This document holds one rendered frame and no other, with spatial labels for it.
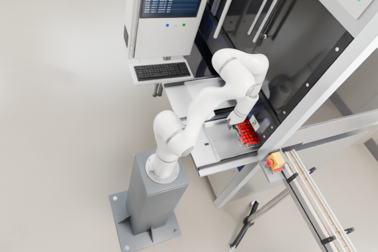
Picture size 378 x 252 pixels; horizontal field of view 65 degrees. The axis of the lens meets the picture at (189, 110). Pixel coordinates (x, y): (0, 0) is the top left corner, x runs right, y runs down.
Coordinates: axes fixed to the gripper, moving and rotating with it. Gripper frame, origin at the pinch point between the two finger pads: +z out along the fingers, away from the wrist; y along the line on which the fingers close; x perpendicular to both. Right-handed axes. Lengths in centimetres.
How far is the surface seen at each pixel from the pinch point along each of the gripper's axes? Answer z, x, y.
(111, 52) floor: 94, -169, 35
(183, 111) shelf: 6.1, -20.5, 23.7
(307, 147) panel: 6, 24, -50
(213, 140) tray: 5.9, 4.3, 13.1
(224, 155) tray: 5.8, 15.2, 10.7
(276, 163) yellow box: -8.0, 33.1, -9.5
